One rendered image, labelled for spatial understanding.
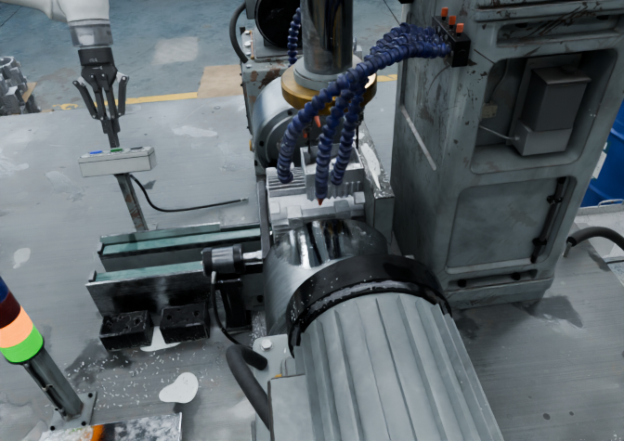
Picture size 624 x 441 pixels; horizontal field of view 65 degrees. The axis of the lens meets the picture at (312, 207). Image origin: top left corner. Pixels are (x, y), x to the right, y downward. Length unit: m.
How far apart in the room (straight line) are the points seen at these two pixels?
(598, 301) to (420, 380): 0.93
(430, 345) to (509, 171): 0.53
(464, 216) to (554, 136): 0.22
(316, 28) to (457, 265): 0.57
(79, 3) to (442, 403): 1.11
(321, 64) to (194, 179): 0.84
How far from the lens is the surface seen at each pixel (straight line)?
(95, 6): 1.29
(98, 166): 1.32
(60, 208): 1.68
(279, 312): 0.79
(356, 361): 0.46
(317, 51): 0.88
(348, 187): 1.03
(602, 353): 1.25
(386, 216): 0.97
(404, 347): 0.47
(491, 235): 1.07
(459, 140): 0.87
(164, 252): 1.25
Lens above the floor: 1.74
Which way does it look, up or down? 40 degrees down
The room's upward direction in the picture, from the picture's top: 3 degrees counter-clockwise
